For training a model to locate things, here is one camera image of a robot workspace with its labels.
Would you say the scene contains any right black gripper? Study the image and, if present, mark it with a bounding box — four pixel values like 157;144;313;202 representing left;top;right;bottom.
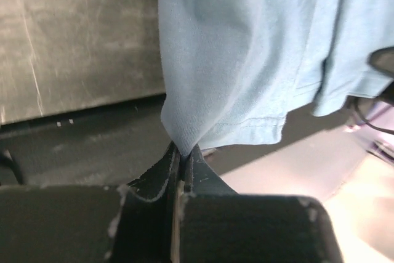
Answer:
368;47;394;78

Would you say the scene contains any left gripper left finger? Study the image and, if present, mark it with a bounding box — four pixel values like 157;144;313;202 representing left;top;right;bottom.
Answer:
1;144;180;262

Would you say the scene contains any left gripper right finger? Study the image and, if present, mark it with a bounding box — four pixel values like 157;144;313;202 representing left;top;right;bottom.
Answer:
178;147;343;263

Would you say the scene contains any grey-blue t shirt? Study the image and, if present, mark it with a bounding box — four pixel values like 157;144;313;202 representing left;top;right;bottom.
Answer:
158;0;393;155

